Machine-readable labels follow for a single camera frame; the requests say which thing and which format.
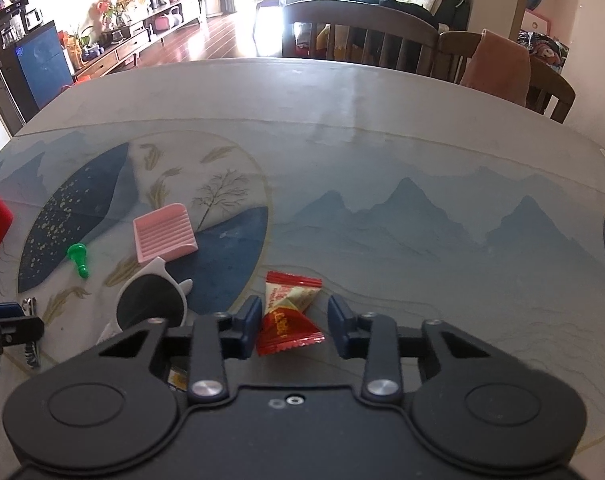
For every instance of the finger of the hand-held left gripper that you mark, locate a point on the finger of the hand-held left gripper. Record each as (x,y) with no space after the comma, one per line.
(2,310)
(17,332)

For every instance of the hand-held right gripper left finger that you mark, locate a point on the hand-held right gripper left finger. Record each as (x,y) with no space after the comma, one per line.
(250,325)

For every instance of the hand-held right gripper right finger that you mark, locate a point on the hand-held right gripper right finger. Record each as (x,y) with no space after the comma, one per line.
(340,327)

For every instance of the red candy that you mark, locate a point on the red candy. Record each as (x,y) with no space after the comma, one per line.
(287,310)

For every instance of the green game pawn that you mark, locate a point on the green game pawn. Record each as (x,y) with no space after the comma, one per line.
(77,255)

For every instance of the pink ribbed tray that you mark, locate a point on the pink ribbed tray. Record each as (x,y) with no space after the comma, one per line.
(165,232)

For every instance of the blue front water dispenser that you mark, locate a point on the blue front water dispenser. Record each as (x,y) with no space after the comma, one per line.
(37,67)

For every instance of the wooden tv cabinet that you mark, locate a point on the wooden tv cabinet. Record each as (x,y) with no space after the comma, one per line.
(127,45)

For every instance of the pink towel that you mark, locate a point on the pink towel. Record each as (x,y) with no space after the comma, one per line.
(497,67)

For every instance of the wooden slatted dining chair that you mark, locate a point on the wooden slatted dining chair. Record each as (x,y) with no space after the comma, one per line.
(362,20)

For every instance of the cluttered bed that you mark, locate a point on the cluttered bed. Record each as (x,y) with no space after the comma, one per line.
(544,50)

